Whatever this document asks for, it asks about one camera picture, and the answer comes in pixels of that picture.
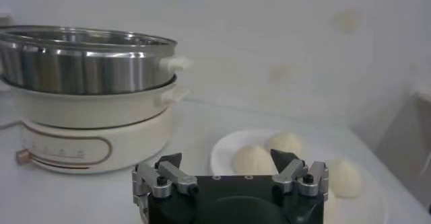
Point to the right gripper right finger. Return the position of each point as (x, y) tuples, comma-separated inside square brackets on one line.
[(289, 173)]

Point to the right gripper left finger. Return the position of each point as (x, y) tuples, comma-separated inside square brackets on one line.
[(175, 175)]

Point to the white steamed baozi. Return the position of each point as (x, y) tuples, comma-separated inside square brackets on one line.
[(343, 178), (252, 161), (286, 143)]

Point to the stainless steel steamer basket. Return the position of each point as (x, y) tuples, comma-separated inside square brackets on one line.
[(84, 70)]

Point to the white round plate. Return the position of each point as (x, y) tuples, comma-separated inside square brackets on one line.
[(225, 154)]

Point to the white electric cooker base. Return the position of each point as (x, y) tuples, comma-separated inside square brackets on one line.
[(101, 111)]

